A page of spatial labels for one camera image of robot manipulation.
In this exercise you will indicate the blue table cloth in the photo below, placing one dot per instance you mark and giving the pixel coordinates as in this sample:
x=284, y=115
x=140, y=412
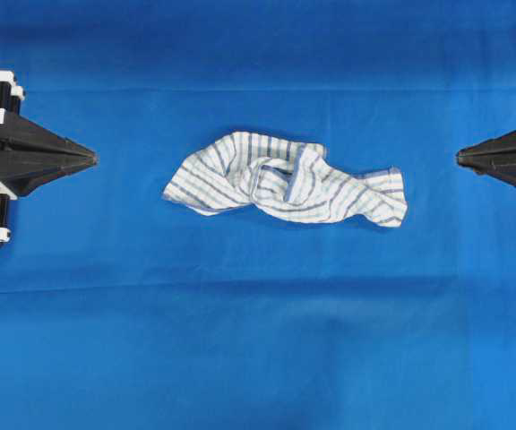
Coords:
x=120, y=310

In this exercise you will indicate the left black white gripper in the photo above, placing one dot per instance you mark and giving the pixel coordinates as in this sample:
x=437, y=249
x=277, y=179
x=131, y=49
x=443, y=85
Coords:
x=24, y=174

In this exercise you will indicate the white blue striped towel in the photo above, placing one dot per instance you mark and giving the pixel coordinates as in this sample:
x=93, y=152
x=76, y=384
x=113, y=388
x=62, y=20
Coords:
x=287, y=180

